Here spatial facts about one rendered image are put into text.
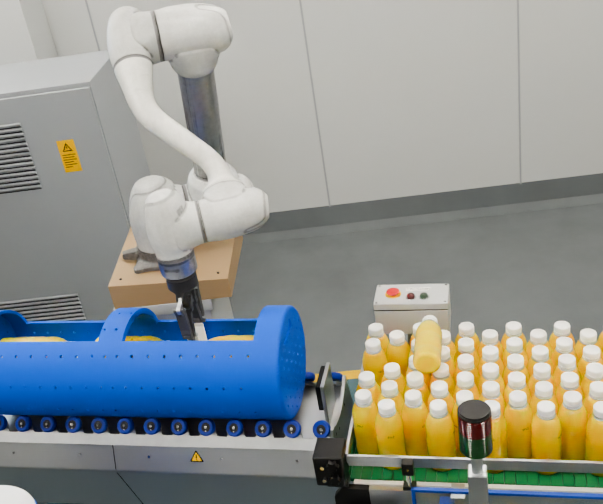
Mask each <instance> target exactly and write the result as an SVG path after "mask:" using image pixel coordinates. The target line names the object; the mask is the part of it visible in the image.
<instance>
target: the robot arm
mask: <svg viewBox="0 0 603 504"><path fill-rule="evenodd" d="M232 40H233V33H232V29H231V25H230V22H229V18H228V15H227V12H226V11H225V10H224V9H222V8H220V7H219V6H216V5H212V4H206V3H189V4H181V5H174V6H169V7H164V8H161V9H158V10H154V11H145V12H141V11H140V10H139V9H137V8H134V7H130V6H124V7H120V8H118V9H116V10H115V11H114V12H113V13H112V14H111V16H110V18H109V22H108V27H107V47H108V54H109V59H110V62H111V64H112V67H113V70H114V73H115V76H116V78H117V80H118V82H119V84H120V86H121V88H122V91H123V93H124V96H125V98H126V101H127V103H128V105H129V107H130V109H131V111H132V113H133V115H134V116H135V118H136V119H137V120H138V121H139V122H140V124H141V125H142V126H143V127H144V128H146V129H147V130H148V131H149V132H151V133H152V134H153V135H155V136H156V137H158V138H159V139H160V140H162V141H163V142H165V143H166V144H168V145H169V146H171V147H172V148H174V149H175V150H177V151H178V152H180V153H181V154H183V155H184V156H186V157H187V158H189V159H190V160H192V161H193V166H194V168H193V169H192V170H191V171H190V173H189V176H188V183H187V184H184V185H177V184H173V182H172V181H171V180H169V179H168V178H166V177H163V176H157V175H151V176H146V177H143V178H141V179H139V180H138V181H137V182H136V183H135V184H134V186H133V188H132V190H131V193H130V198H129V219H130V224H131V228H132V232H133V235H134V238H135V241H136V244H137V245H136V247H134V248H131V249H128V250H125V251H123V252H122V254H123V255H122V256H123V259H124V260H137V262H136V265H135V266H134V273H135V274H141V273H144V272H149V271H156V270H160V272H161V275H162V276H163V277H164V278H165V279H166V283H167V286H168V289H169V290H170V291H171V292H173V293H174V294H175V295H176V302H177V303H178V305H177V308H173V312H174V314H175V316H176V318H177V322H178V325H179V328H180V331H181V335H182V338H183V339H187V340H188V341H208V340H207V336H206V332H205V328H204V324H203V323H202V322H206V318H203V317H202V316H204V315H205V313H204V308H203V304H202V299H201V295H200V290H199V282H198V278H197V274H196V269H197V261H196V257H195V253H194V247H196V246H198V245H200V244H203V243H207V242H212V241H222V240H227V239H232V238H235V237H239V236H242V235H245V234H248V233H250V232H253V231H255V230H257V229H259V228H260V227H262V226H263V225H264V224H265V223H266V221H267V220H268V219H269V204H268V196H267V194H265V193H264V192H263V191H262V190H260V189H258V188H255V187H253V184H252V182H251V181H250V180H249V179H248V178H247V177H246V176H244V175H242V174H240V173H238V174H237V173H236V170H235V168H234V167H233V166H232V165H230V164H229V163H227V162H226V157H225V149H224V142H223V135H222V128H221V120H220V110H219V103H218V95H217V88H216V81H215V73H214V69H215V67H216V65H217V63H218V58H219V55H220V52H224V51H225V50H227V48H228V47H229V46H230V45H231V42H232ZM164 61H169V63H170V65H171V67H172V69H173V70H174V71H175V72H176V73H177V75H178V80H179V86H180V92H181V97H182V103H183V109H184V114H185V120H186V126H187V129H186V128H184V127H183V126H182V125H180V124H179V123H178V122H176V121H175V120H173V119H172V118H171V117H169V116H168V115H167V114H166V113H164V112H163V111H162V110H161V109H160V108H159V106H158V105H157V103H156V101H155V99H154V92H153V65H154V64H157V63H160V62H164ZM204 231H205V232H204ZM205 235H206V236H205ZM206 239H207V240H206ZM200 311H201V312H200Z"/></svg>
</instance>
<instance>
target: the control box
mask: <svg viewBox="0 0 603 504"><path fill-rule="evenodd" d="M389 288H398V289H399V293H398V294H397V295H395V296H390V295H388V294H387V293H386V291H387V289H389ZM406 288H407V289H406ZM410 288H412V289H413V290H412V289H411V290H410ZM417 288H418V289H417ZM420 288H421V290H420ZM422 288H424V289H423V290H422ZM425 288H426V289H428V290H426V289H425ZM429 289H430V290H429ZM449 289H450V288H449V284H404V285H377V289H376V294H375V299H374V304H373V307H374V314H375V323H380V324H382V325H383V331H384V333H385V334H390V333H391V332H392V331H395V330H400V331H402V332H403V333H404V334H413V325H414V324H416V323H419V322H422V319H423V318H424V317H425V316H427V315H433V316H435V317H436V318H437V321H438V325H439V326H440V328H441V330H447V331H449V332H450V324H451V304H450V291H449ZM410 292H412V293H414V294H415V297H414V298H412V299H409V298H407V294H408V293H410ZM422 292H426V293H427V294H428V297H427V298H420V294H421V293H422Z"/></svg>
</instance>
